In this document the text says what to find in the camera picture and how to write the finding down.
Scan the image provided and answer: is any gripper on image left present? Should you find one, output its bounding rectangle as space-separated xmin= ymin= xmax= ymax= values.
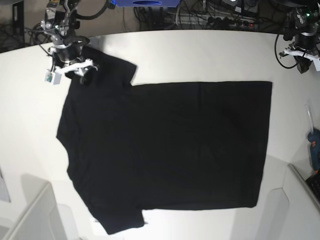
xmin=48 ymin=39 xmax=99 ymax=78

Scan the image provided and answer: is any blue glue gun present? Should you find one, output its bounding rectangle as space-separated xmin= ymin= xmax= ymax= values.
xmin=304 ymin=104 xmax=320 ymax=173

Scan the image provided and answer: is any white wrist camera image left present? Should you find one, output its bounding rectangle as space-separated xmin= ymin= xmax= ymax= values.
xmin=44 ymin=70 xmax=62 ymax=85

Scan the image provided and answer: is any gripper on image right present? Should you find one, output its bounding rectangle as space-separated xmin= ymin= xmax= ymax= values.
xmin=283 ymin=37 xmax=320 ymax=73

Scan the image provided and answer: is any black T-shirt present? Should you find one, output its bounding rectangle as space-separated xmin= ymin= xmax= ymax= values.
xmin=56 ymin=46 xmax=273 ymax=235

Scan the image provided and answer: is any black robot arm on image right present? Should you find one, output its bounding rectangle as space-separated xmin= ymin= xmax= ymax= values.
xmin=279 ymin=0 xmax=320 ymax=74

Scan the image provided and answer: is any blue box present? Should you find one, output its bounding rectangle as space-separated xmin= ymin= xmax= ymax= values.
xmin=114 ymin=0 xmax=180 ymax=8

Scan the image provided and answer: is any black keyboard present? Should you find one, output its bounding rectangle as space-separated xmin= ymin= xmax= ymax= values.
xmin=306 ymin=172 xmax=320 ymax=200

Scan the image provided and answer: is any black robot arm on image left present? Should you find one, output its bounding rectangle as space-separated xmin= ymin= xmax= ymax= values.
xmin=40 ymin=0 xmax=98 ymax=85

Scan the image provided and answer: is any black power strip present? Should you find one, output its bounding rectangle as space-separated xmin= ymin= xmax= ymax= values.
xmin=206 ymin=17 xmax=256 ymax=28

